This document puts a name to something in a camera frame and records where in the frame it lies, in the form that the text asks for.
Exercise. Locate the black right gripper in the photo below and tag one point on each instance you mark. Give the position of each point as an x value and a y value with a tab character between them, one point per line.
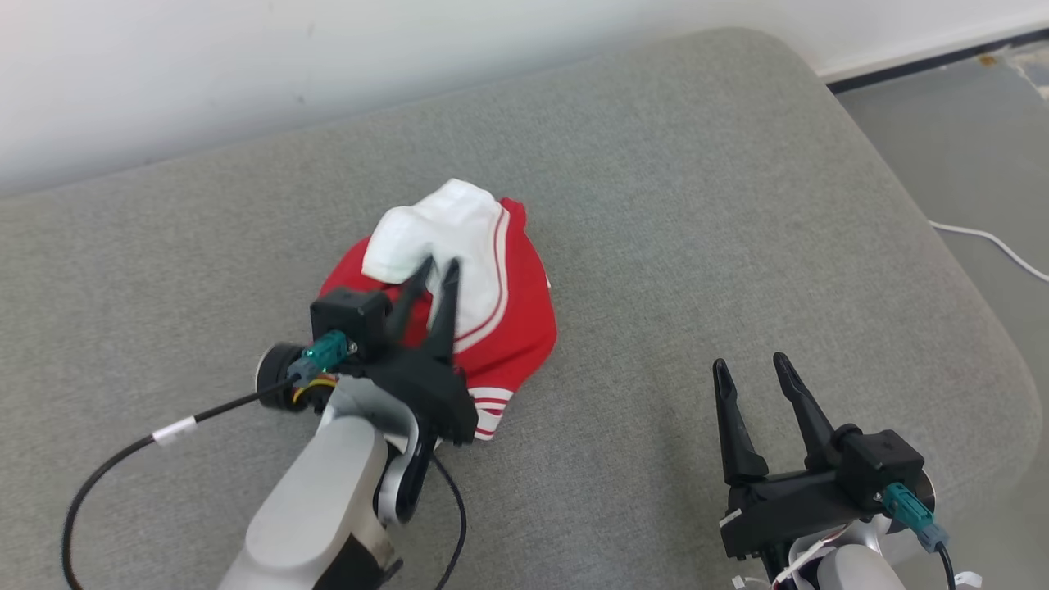
787	504

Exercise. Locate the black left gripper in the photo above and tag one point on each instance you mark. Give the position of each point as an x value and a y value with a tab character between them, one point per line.
434	393

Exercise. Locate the red Bulls basketball jersey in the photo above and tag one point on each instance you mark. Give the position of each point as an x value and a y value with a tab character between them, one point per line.
508	328

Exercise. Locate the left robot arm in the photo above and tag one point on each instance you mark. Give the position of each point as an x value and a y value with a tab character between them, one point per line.
328	492

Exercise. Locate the grey fabric sofa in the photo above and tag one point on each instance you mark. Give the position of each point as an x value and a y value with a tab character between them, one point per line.
656	205

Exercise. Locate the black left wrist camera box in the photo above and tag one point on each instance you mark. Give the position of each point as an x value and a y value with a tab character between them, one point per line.
348	315

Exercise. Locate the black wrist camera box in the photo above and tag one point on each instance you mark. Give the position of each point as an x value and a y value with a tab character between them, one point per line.
348	315
881	467

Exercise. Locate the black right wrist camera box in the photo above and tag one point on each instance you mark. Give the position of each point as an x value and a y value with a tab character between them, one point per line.
881	467

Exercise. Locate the black wall baseboard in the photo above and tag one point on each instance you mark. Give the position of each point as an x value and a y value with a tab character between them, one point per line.
918	65

